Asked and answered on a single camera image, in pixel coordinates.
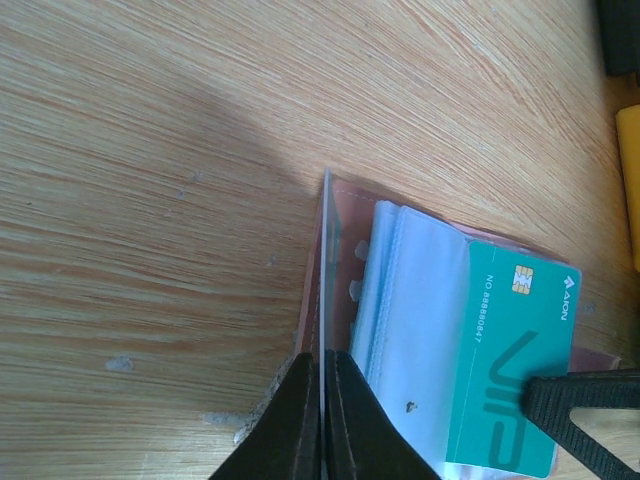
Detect brown leather card holder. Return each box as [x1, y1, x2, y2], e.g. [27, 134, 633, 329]
[296, 174, 620, 479]

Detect yellow bin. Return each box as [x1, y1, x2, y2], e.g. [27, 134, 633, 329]
[615, 105, 639, 256]

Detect black bin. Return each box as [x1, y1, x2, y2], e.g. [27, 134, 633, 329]
[595, 0, 639, 77]

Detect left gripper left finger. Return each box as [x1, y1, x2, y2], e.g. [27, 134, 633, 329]
[210, 353, 321, 480]

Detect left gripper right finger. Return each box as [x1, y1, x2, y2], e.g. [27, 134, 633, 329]
[325, 350, 438, 480]

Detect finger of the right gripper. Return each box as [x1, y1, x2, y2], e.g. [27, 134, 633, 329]
[521, 369, 639, 479]

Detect teal credit card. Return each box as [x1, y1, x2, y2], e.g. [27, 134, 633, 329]
[444, 240, 582, 479]

